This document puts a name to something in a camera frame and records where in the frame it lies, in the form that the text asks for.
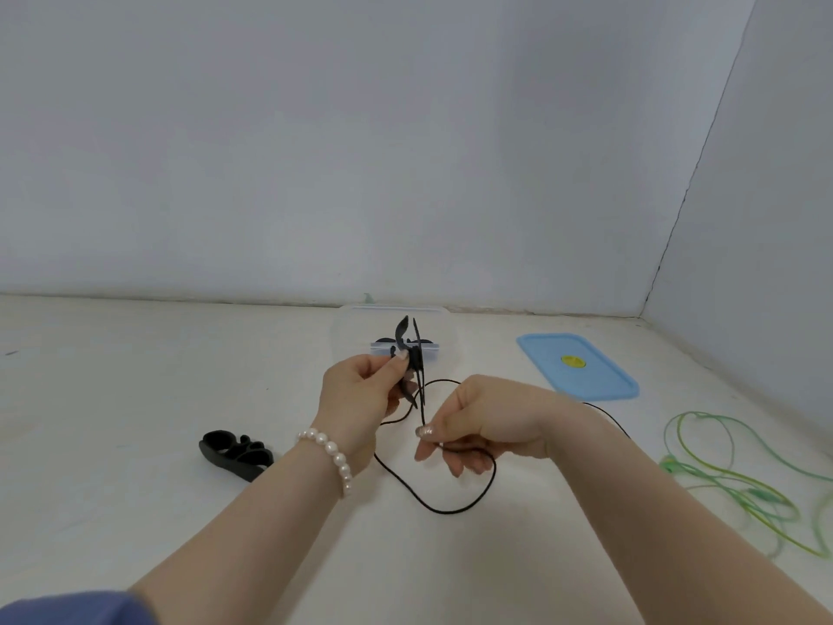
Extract person's right hand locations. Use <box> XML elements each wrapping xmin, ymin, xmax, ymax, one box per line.
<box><xmin>414</xmin><ymin>375</ymin><xmax>555</xmax><ymax>480</ymax></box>

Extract person's left hand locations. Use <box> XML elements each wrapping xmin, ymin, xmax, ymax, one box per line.
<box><xmin>318</xmin><ymin>349</ymin><xmax>419</xmax><ymax>476</ymax></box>

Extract black cable winder clip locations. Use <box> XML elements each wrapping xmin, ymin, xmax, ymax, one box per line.
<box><xmin>376</xmin><ymin>315</ymin><xmax>432</xmax><ymax>411</ymax></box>

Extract thin black cable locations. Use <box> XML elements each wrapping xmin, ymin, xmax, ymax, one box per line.
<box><xmin>374</xmin><ymin>377</ymin><xmax>632</xmax><ymax>516</ymax></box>

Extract person's right forearm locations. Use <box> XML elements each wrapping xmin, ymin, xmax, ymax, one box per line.
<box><xmin>540</xmin><ymin>395</ymin><xmax>833</xmax><ymax>625</ymax></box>

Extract person's left forearm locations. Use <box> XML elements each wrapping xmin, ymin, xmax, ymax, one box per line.
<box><xmin>127</xmin><ymin>442</ymin><xmax>355</xmax><ymax>625</ymax></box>

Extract clear plastic container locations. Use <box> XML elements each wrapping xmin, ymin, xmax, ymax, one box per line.
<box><xmin>331</xmin><ymin>303</ymin><xmax>460</xmax><ymax>386</ymax></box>

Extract light blue container lid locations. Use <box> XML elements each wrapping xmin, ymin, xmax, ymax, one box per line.
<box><xmin>516</xmin><ymin>332</ymin><xmax>640</xmax><ymax>403</ymax></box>

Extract blue sleeve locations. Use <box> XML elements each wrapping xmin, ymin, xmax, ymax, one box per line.
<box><xmin>0</xmin><ymin>590</ymin><xmax>158</xmax><ymax>625</ymax></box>

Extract white pearl bracelet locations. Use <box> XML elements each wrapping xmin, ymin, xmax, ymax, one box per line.
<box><xmin>296</xmin><ymin>428</ymin><xmax>354</xmax><ymax>499</ymax></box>

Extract black cable winder clips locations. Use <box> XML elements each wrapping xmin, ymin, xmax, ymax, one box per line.
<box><xmin>198</xmin><ymin>430</ymin><xmax>275</xmax><ymax>484</ymax></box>

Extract thin green cable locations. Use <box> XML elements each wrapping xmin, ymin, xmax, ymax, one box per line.
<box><xmin>658</xmin><ymin>411</ymin><xmax>833</xmax><ymax>559</ymax></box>

